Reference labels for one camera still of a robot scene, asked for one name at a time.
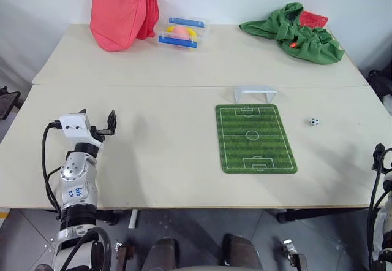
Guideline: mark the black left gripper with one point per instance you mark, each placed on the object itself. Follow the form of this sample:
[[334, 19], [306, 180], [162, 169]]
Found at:
[[105, 132]]

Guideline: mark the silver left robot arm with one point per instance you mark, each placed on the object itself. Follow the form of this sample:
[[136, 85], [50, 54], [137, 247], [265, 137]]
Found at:
[[75, 177]]

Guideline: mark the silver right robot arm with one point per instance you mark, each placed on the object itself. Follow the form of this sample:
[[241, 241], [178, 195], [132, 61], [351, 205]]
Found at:
[[387, 188]]

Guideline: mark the green soccer field mat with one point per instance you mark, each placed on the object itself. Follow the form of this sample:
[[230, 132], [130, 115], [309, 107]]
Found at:
[[255, 138]]

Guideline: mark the tiny soccer ball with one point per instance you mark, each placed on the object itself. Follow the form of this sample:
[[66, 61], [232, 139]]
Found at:
[[314, 122]]

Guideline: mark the black stand with screen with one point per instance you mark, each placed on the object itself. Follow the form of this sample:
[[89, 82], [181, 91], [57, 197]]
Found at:
[[7, 102]]

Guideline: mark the black table leg foot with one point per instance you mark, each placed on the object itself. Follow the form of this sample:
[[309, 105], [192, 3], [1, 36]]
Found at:
[[108, 216], [292, 215]]

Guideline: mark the red cloth bag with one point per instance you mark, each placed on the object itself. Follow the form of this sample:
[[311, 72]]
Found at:
[[118, 13]]

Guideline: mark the clear box with blue latches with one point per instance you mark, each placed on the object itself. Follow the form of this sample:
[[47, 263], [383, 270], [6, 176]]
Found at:
[[183, 39]]

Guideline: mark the pink ball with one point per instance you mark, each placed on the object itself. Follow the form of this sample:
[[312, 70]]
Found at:
[[180, 31]]

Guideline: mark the dark rounded shape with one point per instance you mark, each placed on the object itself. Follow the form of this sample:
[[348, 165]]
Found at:
[[160, 254], [240, 252]]

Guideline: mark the silver miniature goal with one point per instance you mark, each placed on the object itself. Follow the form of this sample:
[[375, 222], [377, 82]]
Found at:
[[255, 91]]

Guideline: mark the small orange object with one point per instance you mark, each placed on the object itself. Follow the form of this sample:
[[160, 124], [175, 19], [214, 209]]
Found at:
[[293, 44]]

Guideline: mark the green crumpled cloth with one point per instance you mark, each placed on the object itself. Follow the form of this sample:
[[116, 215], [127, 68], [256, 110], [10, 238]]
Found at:
[[306, 42]]

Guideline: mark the red textured mesh piece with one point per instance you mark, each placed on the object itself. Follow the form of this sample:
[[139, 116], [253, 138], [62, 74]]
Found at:
[[312, 20]]

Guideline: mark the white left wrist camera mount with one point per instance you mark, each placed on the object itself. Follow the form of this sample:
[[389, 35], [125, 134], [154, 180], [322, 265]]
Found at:
[[75, 126]]

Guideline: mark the white table leg post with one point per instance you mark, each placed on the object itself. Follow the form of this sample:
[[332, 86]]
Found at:
[[133, 219]]

